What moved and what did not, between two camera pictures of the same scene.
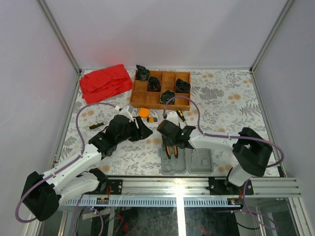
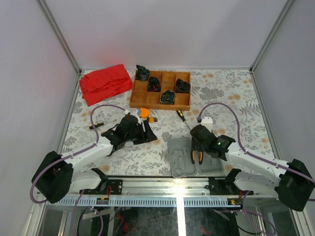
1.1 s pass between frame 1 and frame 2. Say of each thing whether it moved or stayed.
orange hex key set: stayed
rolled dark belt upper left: stayed
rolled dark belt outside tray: stayed
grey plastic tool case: moved
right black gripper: moved
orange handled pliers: moved
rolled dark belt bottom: stayed
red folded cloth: stayed
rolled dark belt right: stayed
